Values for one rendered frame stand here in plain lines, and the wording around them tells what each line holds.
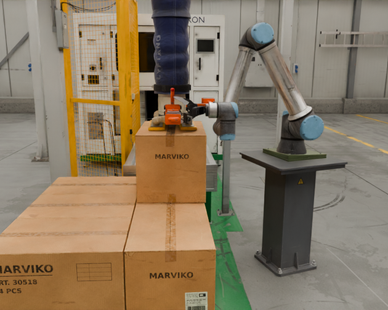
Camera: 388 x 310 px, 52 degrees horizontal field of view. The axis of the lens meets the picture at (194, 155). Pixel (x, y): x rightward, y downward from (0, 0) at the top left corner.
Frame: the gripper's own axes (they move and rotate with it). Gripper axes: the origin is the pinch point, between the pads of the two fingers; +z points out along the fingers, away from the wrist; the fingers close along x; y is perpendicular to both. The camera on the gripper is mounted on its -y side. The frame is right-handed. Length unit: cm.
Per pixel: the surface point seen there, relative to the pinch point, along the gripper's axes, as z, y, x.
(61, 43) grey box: 90, 129, 42
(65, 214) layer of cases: 58, -19, -53
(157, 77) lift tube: 8.8, 21.0, 17.8
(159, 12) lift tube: 7, 18, 54
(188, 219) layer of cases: -7, -30, -53
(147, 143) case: 14.3, -3.3, -17.8
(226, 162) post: -50, 117, -59
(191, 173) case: -10.2, -4.3, -35.6
